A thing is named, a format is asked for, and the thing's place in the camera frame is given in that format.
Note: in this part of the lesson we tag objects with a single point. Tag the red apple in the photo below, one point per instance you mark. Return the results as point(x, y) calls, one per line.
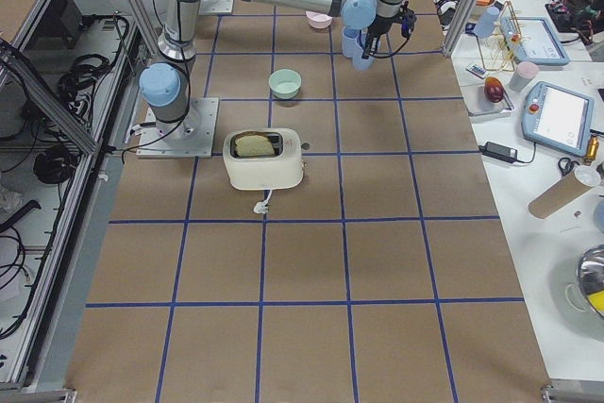
point(493, 89)

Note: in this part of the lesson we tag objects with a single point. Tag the metal tray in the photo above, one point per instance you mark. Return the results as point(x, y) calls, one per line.
point(478, 106)

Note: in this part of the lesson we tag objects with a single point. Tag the pink bowl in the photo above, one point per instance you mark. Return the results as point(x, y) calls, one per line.
point(318, 20)

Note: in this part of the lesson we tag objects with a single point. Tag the bread slice in toaster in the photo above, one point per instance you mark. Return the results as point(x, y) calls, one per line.
point(254, 145)

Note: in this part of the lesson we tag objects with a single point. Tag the small remote control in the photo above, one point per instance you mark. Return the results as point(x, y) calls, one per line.
point(476, 70)

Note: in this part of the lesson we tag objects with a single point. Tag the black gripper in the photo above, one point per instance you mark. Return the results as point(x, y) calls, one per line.
point(376, 27)

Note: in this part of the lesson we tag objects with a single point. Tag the blue teach pendant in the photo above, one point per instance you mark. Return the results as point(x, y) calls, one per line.
point(557, 118)
point(533, 39)

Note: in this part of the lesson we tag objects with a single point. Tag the mint green bowl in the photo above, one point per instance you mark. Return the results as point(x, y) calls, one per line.
point(285, 83)

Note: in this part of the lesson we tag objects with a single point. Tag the cream white toaster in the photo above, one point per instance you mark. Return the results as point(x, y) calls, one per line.
point(283, 170)

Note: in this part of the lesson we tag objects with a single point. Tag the cardboard tube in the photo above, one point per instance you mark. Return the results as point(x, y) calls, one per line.
point(570, 187)

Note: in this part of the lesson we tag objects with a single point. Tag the black power adapter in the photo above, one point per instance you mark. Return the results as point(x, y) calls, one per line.
point(499, 152)

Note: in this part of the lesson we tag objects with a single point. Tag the steel mixing bowl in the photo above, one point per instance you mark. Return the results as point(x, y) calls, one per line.
point(585, 293)

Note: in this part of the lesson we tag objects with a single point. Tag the brass cylinder tool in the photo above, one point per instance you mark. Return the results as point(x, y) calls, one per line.
point(591, 150)

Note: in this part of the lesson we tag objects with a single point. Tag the blue cup on rack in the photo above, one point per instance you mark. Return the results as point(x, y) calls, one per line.
point(485, 25)

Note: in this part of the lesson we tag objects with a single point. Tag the blue teach pendant far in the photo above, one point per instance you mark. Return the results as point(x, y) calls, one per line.
point(533, 39)

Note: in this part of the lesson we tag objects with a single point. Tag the gold wire rack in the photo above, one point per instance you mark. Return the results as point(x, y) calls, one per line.
point(494, 54)

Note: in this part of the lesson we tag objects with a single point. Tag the blue cup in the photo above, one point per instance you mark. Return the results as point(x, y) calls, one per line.
point(485, 25)
point(351, 42)
point(361, 63)

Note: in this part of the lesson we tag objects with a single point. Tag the blue teach pendant near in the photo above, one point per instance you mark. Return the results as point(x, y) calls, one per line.
point(557, 118)

